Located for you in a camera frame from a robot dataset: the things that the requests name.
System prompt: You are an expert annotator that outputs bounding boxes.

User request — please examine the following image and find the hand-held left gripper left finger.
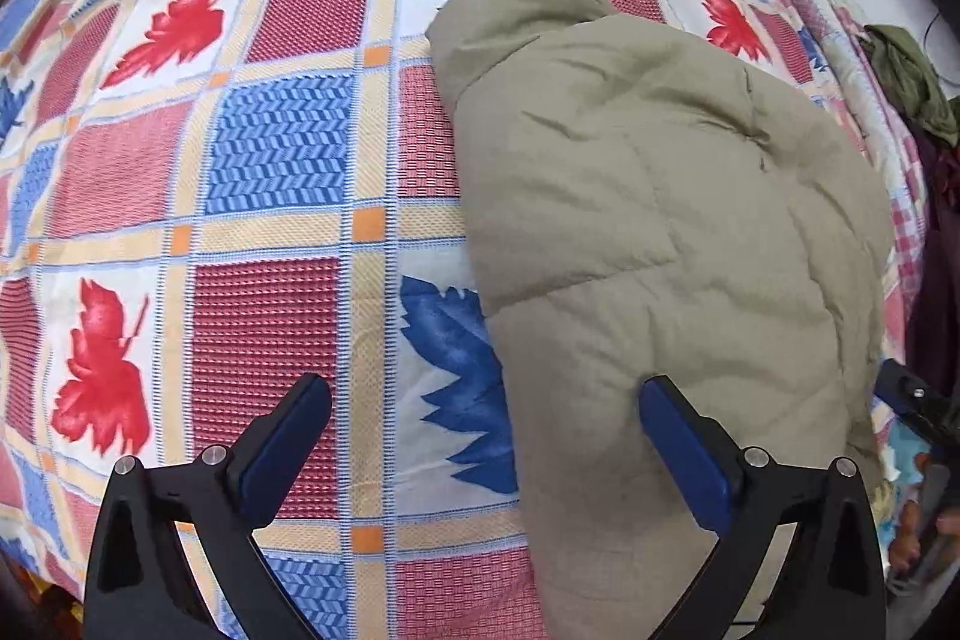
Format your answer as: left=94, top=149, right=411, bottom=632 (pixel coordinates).
left=81, top=372, right=333, bottom=640

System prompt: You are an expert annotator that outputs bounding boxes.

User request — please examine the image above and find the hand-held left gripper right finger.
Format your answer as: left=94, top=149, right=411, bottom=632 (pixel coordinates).
left=637, top=374, right=888, bottom=640

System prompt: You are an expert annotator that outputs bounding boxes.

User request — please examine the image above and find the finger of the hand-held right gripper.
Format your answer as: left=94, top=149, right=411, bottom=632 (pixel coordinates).
left=873, top=358, right=960, bottom=450

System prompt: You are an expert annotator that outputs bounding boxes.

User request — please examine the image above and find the beige puffer jacket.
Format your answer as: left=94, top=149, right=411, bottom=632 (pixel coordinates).
left=425, top=0, right=898, bottom=640

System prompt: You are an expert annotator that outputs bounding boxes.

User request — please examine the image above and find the person's right hand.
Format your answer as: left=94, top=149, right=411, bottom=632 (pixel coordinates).
left=891, top=497, right=960, bottom=582

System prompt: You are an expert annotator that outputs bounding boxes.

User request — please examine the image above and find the dark maroon cloth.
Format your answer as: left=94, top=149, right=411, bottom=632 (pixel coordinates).
left=906, top=98, right=960, bottom=386

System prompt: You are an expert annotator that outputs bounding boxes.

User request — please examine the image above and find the leaf-print patchwork bedspread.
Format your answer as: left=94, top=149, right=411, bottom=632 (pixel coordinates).
left=0, top=0, right=901, bottom=640

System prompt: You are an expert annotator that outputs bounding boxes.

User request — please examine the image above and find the olive green cloth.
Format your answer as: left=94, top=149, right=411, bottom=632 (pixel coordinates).
left=861, top=23, right=960, bottom=148

